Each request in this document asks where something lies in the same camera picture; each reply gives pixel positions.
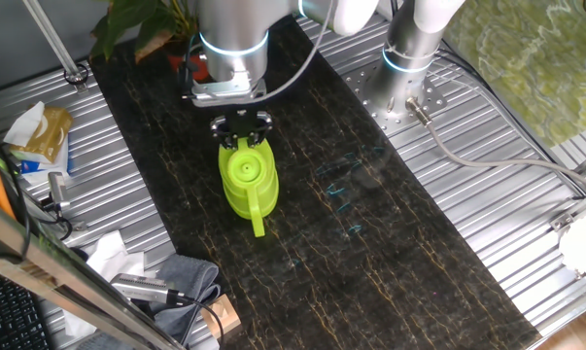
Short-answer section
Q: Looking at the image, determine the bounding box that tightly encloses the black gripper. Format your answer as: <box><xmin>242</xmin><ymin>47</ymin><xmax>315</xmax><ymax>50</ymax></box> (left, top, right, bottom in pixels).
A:
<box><xmin>209</xmin><ymin>109</ymin><xmax>275</xmax><ymax>152</ymax></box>

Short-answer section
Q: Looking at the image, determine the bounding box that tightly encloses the lime green watering can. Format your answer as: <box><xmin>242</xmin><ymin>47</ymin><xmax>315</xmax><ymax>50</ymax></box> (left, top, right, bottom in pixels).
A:
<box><xmin>217</xmin><ymin>137</ymin><xmax>280</xmax><ymax>239</ymax></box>

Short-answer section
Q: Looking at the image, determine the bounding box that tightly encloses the plant in red pot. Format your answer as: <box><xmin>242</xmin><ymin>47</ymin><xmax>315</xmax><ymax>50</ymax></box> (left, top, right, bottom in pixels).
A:
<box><xmin>88</xmin><ymin>0</ymin><xmax>211</xmax><ymax>82</ymax></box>

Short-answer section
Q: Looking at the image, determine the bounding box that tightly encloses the grey towel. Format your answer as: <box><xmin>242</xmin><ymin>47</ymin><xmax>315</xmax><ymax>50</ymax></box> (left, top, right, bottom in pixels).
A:
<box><xmin>76</xmin><ymin>253</ymin><xmax>222</xmax><ymax>350</ymax></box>

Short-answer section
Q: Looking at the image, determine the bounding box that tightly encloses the black marble pattern mat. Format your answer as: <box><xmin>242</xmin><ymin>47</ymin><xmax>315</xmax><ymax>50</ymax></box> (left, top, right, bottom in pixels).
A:
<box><xmin>87</xmin><ymin>0</ymin><xmax>542</xmax><ymax>350</ymax></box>

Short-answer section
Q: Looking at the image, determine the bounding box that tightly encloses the white paper towel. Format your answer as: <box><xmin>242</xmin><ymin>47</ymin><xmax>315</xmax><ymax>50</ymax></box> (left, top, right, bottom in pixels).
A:
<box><xmin>61</xmin><ymin>229</ymin><xmax>148</xmax><ymax>339</ymax></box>

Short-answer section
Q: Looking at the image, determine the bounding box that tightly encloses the wooden block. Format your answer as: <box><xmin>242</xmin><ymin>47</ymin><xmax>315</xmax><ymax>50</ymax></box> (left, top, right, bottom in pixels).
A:
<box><xmin>199</xmin><ymin>293</ymin><xmax>243</xmax><ymax>341</ymax></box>

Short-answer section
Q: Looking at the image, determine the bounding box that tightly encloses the yellow tissue pack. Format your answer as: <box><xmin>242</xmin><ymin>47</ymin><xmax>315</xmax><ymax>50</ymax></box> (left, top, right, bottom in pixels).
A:
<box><xmin>3</xmin><ymin>100</ymin><xmax>75</xmax><ymax>164</ymax></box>

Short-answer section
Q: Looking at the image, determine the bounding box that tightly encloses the blue white tissue pack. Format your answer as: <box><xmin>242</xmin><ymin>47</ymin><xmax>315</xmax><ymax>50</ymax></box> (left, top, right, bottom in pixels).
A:
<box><xmin>10</xmin><ymin>138</ymin><xmax>73</xmax><ymax>186</ymax></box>

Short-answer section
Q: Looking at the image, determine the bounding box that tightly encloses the black keyboard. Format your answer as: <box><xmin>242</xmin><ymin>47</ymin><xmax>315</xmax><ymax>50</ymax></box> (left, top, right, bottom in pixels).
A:
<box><xmin>0</xmin><ymin>265</ymin><xmax>51</xmax><ymax>350</ymax></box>

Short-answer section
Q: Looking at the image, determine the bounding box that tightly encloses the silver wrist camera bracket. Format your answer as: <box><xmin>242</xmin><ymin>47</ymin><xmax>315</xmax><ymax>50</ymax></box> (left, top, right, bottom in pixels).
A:
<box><xmin>184</xmin><ymin>77</ymin><xmax>268</xmax><ymax>108</ymax></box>

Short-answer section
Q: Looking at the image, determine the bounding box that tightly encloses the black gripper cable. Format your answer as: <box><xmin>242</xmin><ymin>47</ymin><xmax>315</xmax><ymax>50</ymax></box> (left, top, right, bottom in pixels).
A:
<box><xmin>178</xmin><ymin>33</ymin><xmax>206</xmax><ymax>101</ymax></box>

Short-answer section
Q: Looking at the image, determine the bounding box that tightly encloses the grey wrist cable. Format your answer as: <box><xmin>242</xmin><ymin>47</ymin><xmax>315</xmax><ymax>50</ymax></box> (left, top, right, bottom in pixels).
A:
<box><xmin>246</xmin><ymin>0</ymin><xmax>336</xmax><ymax>106</ymax></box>

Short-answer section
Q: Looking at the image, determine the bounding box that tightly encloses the perforated silver base plate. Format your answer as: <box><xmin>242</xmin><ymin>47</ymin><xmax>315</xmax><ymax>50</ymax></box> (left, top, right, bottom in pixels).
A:
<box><xmin>343</xmin><ymin>57</ymin><xmax>449</xmax><ymax>140</ymax></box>

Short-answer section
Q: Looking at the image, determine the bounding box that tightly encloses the black camera cable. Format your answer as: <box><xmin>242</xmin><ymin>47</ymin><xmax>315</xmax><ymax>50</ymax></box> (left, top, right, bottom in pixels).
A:
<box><xmin>168</xmin><ymin>290</ymin><xmax>225</xmax><ymax>350</ymax></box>

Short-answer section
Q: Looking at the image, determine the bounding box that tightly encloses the silver ribbed camera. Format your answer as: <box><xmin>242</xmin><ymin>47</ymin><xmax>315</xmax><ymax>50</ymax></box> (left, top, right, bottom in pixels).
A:
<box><xmin>110</xmin><ymin>272</ymin><xmax>187</xmax><ymax>308</ymax></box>

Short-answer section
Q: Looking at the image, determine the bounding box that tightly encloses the aluminium camera mount bar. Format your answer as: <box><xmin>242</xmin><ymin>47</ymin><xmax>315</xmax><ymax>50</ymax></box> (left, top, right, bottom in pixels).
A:
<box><xmin>22</xmin><ymin>192</ymin><xmax>88</xmax><ymax>233</ymax></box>

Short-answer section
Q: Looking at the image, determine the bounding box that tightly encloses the small grey camera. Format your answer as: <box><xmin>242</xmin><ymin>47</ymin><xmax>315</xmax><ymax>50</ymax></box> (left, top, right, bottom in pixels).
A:
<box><xmin>47</xmin><ymin>170</ymin><xmax>72</xmax><ymax>213</ymax></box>

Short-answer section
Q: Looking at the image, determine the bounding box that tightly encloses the black cable loop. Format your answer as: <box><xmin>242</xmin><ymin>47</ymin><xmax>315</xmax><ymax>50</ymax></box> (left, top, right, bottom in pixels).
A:
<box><xmin>38</xmin><ymin>198</ymin><xmax>75</xmax><ymax>242</ymax></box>

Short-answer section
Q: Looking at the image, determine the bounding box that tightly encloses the aluminium frame pole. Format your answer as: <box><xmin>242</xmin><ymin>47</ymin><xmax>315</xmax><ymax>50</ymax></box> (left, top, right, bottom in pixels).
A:
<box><xmin>21</xmin><ymin>0</ymin><xmax>90</xmax><ymax>94</ymax></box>

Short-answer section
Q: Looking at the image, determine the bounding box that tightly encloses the reflective aluminium frame beam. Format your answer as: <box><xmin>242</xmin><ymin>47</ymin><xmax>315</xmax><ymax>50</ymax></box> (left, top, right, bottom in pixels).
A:
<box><xmin>0</xmin><ymin>192</ymin><xmax>187</xmax><ymax>350</ymax></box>

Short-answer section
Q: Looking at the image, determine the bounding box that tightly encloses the long black cable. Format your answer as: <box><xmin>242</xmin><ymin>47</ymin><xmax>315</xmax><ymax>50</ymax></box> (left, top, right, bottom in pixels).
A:
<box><xmin>0</xmin><ymin>114</ymin><xmax>34</xmax><ymax>263</ymax></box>

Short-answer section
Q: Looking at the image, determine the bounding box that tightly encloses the grey base cable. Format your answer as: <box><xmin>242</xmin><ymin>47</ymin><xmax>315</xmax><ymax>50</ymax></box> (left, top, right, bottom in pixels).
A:
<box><xmin>403</xmin><ymin>95</ymin><xmax>586</xmax><ymax>193</ymax></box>

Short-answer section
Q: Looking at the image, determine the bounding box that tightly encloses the aluminium corner bracket profile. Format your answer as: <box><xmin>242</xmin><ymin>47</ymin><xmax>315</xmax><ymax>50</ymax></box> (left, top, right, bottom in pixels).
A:
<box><xmin>548</xmin><ymin>187</ymin><xmax>586</xmax><ymax>233</ymax></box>

